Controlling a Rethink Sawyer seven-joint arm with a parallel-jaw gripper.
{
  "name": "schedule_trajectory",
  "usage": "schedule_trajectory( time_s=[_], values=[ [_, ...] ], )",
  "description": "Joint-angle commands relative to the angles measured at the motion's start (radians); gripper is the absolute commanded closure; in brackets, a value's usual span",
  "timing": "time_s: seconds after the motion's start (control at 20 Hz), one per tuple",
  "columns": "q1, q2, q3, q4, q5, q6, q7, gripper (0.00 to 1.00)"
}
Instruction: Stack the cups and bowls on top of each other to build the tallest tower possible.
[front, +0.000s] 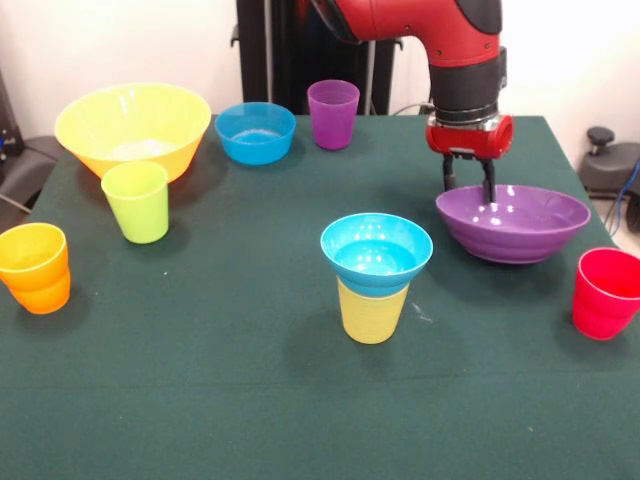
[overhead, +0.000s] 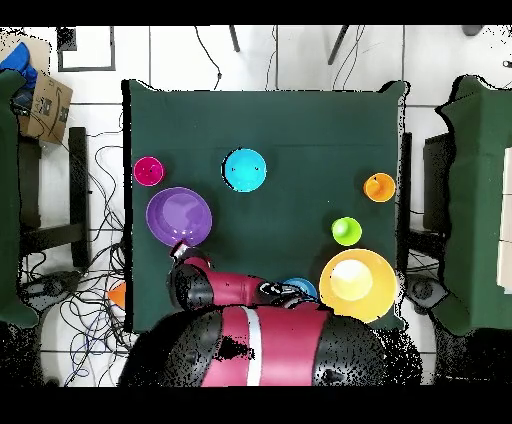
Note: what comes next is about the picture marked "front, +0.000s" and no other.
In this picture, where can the green cup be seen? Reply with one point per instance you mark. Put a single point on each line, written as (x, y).
(142, 215)

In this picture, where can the dark green tablecloth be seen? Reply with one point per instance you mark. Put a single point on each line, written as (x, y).
(200, 375)

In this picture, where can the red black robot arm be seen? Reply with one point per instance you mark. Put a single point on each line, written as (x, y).
(450, 40)

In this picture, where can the cyan bowl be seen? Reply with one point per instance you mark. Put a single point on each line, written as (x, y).
(375, 280)

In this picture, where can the purple cup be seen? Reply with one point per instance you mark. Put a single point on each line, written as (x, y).
(332, 125)

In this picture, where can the purple bowl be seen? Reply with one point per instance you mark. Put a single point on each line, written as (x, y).
(515, 240)

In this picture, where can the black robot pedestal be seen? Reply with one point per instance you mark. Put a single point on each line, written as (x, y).
(280, 50)

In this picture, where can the black equipment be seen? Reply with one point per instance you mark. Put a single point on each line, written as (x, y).
(6, 125)

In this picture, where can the large yellow bowl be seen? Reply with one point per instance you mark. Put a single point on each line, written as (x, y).
(130, 120)

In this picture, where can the blue bowl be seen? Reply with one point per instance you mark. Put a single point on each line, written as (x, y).
(255, 145)

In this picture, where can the yellow-green cup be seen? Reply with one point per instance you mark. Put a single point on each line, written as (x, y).
(370, 320)

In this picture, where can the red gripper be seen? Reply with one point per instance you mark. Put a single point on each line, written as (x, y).
(470, 140)

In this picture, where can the orange cup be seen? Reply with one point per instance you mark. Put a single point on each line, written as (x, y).
(35, 290)

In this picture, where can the pink cup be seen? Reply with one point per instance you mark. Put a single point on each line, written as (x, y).
(600, 310)

